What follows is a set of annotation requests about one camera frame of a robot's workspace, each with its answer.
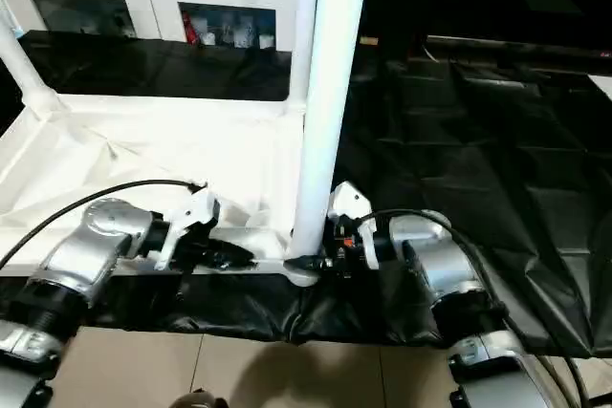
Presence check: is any black robot left foot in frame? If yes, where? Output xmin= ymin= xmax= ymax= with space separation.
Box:
xmin=170 ymin=390 xmax=230 ymax=408

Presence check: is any black plastic mat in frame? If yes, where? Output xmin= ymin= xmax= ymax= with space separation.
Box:
xmin=0 ymin=31 xmax=612 ymax=359

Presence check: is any light blue translucent pole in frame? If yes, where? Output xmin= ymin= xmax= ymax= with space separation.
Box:
xmin=0 ymin=0 xmax=26 ymax=41

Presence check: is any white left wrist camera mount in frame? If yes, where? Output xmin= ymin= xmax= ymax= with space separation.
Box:
xmin=155 ymin=188 xmax=221 ymax=271

